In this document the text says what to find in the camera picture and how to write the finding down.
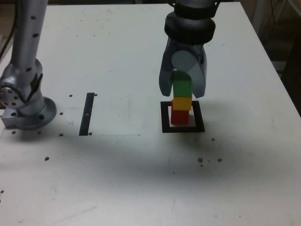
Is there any red cube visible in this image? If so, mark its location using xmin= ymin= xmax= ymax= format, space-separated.
xmin=170 ymin=100 xmax=190 ymax=125

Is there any black tape square outline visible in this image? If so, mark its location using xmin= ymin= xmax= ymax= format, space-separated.
xmin=160 ymin=100 xmax=206 ymax=134

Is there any green cube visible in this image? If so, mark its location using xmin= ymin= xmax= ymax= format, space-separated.
xmin=173 ymin=72 xmax=192 ymax=97

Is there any yellow cube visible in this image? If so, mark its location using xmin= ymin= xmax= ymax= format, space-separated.
xmin=172 ymin=96 xmax=192 ymax=111

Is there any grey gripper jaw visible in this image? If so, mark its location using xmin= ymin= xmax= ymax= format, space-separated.
xmin=158 ymin=38 xmax=177 ymax=97
xmin=171 ymin=45 xmax=208 ymax=99

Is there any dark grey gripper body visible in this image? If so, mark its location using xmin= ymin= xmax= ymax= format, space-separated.
xmin=167 ymin=37 xmax=203 ymax=63

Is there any black tape strip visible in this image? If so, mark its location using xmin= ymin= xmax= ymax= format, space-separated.
xmin=79 ymin=92 xmax=95 ymax=137

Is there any white metal frame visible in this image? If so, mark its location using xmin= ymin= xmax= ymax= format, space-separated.
xmin=257 ymin=0 xmax=289 ymax=44

